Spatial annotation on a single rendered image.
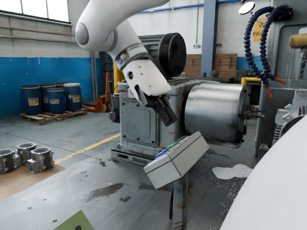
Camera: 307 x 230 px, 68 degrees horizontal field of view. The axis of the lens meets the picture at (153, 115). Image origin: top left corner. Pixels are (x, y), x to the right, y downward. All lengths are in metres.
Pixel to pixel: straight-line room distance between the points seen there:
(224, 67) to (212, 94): 5.13
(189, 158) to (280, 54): 0.78
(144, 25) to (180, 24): 1.16
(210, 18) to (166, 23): 1.35
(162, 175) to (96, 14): 0.34
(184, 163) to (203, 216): 0.33
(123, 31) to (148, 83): 0.14
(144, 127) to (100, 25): 0.54
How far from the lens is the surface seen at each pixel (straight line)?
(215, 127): 0.85
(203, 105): 0.86
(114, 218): 0.75
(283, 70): 1.14
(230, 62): 5.94
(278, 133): 0.85
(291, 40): 0.92
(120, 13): 0.50
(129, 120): 0.98
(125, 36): 0.57
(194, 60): 6.21
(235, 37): 6.20
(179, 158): 0.45
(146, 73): 0.54
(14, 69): 6.16
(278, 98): 1.03
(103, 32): 0.51
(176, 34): 0.99
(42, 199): 0.90
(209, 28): 6.05
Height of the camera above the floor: 1.25
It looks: 13 degrees down
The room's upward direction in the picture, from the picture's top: straight up
